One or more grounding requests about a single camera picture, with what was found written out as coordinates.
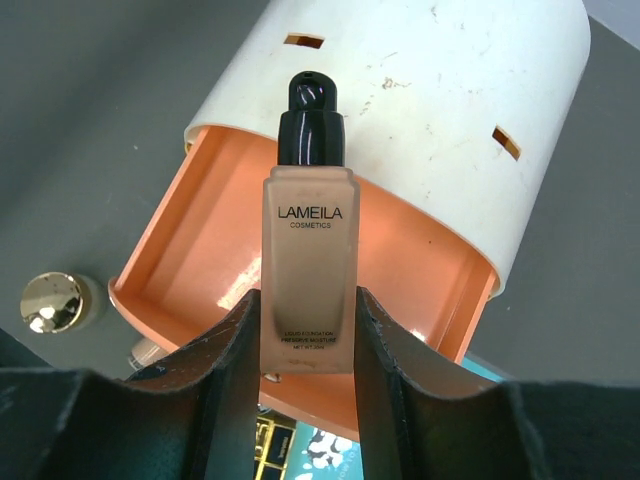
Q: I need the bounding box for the foundation bottle black pump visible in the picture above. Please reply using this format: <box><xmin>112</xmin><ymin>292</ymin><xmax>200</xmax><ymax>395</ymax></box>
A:
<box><xmin>260</xmin><ymin>71</ymin><xmax>360</xmax><ymax>375</ymax></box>

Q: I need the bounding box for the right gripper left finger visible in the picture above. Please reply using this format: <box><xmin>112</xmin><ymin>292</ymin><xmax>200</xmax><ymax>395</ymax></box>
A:
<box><xmin>1</xmin><ymin>290</ymin><xmax>260</xmax><ymax>479</ymax></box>

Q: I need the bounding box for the teal plastic package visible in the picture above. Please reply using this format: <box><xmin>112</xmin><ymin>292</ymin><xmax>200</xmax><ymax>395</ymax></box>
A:
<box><xmin>287</xmin><ymin>352</ymin><xmax>506</xmax><ymax>480</ymax></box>

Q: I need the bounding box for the orange top drawer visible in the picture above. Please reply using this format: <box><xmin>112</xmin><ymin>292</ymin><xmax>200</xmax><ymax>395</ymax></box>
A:
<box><xmin>107</xmin><ymin>124</ymin><xmax>501</xmax><ymax>441</ymax></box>

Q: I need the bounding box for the white drawer organizer shell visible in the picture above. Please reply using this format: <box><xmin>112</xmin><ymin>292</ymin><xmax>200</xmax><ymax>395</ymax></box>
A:
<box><xmin>184</xmin><ymin>0</ymin><xmax>591</xmax><ymax>293</ymax></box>

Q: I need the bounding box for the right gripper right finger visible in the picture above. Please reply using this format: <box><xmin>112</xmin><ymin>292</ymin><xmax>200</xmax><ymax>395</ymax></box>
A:
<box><xmin>354</xmin><ymin>288</ymin><xmax>639</xmax><ymax>479</ymax></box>

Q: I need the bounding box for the round gold compact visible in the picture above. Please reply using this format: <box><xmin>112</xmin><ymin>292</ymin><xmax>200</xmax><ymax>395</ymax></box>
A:
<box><xmin>20</xmin><ymin>271</ymin><xmax>108</xmax><ymax>334</ymax></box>

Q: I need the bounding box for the gold black eyeshadow palette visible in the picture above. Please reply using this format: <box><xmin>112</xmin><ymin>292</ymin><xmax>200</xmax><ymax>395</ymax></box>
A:
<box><xmin>253</xmin><ymin>410</ymin><xmax>297</xmax><ymax>480</ymax></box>

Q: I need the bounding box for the peach concealer tube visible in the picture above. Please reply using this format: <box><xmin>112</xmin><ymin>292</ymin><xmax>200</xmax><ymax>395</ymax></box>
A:
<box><xmin>128</xmin><ymin>338</ymin><xmax>168</xmax><ymax>371</ymax></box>

